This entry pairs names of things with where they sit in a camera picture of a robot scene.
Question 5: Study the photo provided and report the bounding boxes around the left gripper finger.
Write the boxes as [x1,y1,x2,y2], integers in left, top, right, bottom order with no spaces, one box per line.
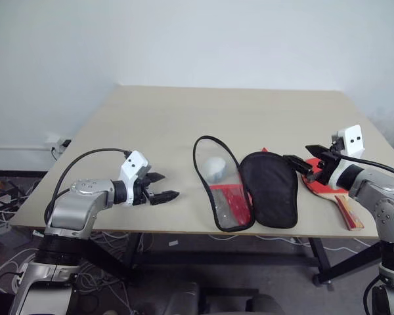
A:
[146,172,167,185]
[149,190,181,205]

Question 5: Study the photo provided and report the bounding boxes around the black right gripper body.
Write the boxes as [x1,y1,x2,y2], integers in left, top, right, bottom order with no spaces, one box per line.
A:
[307,150,341,185]

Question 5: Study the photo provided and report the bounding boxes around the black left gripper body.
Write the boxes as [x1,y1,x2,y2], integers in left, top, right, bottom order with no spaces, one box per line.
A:
[133,165,153,207]

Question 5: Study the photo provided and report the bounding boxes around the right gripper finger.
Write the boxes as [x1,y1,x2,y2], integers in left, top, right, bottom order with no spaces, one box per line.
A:
[282,154,315,175]
[305,144,333,159]

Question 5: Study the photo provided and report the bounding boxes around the red table tennis paddle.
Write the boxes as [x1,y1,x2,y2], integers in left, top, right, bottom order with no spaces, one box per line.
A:
[300,156,366,232]

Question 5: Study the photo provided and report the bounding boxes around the black paddle case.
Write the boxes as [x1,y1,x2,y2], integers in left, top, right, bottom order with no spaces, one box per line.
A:
[192,135,299,232]

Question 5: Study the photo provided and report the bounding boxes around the white wrapped ball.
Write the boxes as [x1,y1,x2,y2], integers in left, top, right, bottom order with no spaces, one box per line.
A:
[203,156,230,183]

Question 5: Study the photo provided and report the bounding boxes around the red card insert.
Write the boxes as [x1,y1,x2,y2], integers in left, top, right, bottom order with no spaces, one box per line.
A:
[209,183,252,228]

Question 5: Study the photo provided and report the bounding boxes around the dark rounded shape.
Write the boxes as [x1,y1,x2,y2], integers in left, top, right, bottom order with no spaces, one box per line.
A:
[245,293,287,315]

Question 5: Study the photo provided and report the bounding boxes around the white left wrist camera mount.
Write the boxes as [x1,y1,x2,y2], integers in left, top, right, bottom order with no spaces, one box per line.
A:
[120,150,150,207]

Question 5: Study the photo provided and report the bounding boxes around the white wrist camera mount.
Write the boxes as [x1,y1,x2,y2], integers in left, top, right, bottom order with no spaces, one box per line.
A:
[327,124,366,190]
[120,150,150,207]

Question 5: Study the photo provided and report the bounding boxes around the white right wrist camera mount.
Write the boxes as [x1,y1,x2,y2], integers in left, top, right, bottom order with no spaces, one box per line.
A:
[327,124,366,190]

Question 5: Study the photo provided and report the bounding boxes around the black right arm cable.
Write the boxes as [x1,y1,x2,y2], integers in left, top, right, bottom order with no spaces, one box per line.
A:
[334,154,394,182]

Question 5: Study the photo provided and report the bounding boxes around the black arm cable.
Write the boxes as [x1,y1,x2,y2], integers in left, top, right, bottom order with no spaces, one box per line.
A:
[334,154,394,182]
[43,148,133,228]

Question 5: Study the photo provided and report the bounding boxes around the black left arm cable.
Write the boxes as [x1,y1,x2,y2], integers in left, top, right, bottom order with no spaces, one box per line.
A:
[43,148,133,228]

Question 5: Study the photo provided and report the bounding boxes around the black metal table frame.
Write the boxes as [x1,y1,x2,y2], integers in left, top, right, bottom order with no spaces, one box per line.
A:
[85,229,336,291]

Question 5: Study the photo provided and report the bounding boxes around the white wall socket with plug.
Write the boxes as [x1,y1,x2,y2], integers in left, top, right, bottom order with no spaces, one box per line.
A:
[45,132,72,154]

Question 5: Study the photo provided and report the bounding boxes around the white wall cable duct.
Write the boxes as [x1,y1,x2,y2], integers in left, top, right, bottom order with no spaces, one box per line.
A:
[0,145,53,152]

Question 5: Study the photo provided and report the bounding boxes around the white floor cable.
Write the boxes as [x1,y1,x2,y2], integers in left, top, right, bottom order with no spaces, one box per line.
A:
[0,246,37,296]

